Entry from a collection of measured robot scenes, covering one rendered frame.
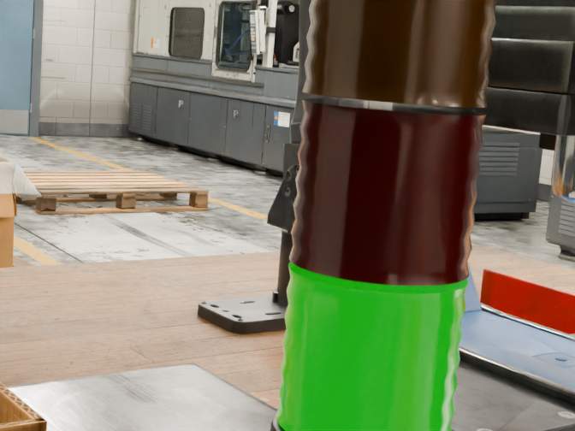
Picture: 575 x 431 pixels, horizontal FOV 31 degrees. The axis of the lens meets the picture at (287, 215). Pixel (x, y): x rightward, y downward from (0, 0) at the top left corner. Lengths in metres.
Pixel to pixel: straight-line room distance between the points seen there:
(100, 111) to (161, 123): 1.03
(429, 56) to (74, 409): 0.44
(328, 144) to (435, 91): 0.02
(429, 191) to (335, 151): 0.02
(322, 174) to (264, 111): 9.18
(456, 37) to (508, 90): 0.23
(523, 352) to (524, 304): 0.33
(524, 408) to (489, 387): 0.03
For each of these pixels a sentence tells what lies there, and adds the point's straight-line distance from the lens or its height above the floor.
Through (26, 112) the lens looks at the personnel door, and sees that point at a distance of 11.75.
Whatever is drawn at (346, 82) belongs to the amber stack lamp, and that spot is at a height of 1.12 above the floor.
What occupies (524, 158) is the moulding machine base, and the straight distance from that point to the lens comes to 7.91.
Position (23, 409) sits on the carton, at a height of 0.97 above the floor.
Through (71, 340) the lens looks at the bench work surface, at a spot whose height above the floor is 0.90.
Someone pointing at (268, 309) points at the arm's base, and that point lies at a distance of 0.89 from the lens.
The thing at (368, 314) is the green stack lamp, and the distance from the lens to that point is 0.20.
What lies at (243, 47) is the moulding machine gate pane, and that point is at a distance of 9.76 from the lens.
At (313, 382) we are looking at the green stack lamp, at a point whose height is 1.06.
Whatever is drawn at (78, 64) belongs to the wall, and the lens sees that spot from 11.94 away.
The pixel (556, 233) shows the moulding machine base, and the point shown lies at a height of 0.15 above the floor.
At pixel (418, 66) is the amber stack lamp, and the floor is 1.13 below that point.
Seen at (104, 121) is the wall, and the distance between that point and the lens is 12.10.
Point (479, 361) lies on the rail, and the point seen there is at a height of 0.99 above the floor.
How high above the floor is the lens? 1.13
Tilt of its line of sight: 9 degrees down
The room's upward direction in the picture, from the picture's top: 4 degrees clockwise
